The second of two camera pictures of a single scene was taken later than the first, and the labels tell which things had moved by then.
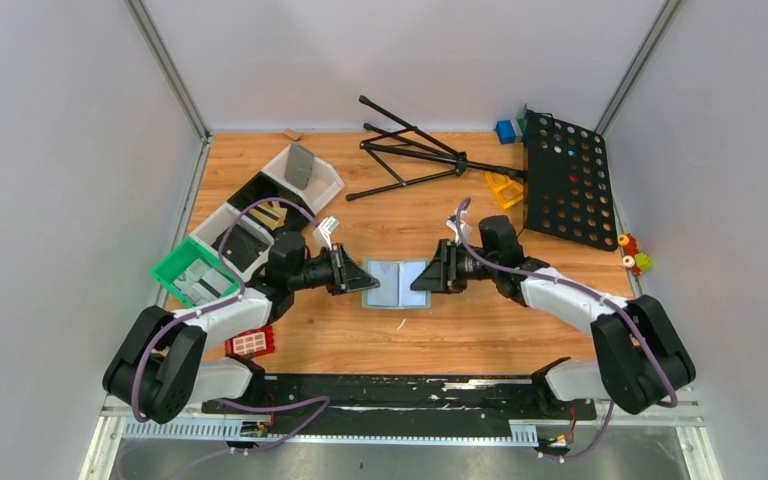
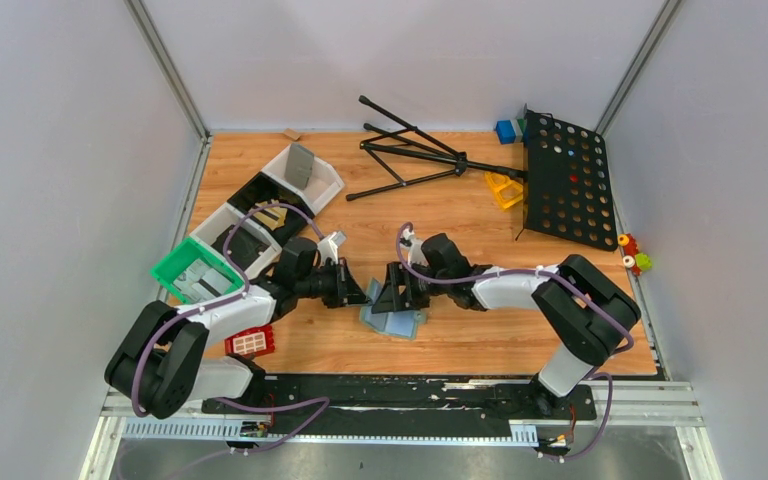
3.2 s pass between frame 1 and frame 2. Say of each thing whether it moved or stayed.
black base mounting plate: stayed
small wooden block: stayed
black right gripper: moved
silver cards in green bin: stayed
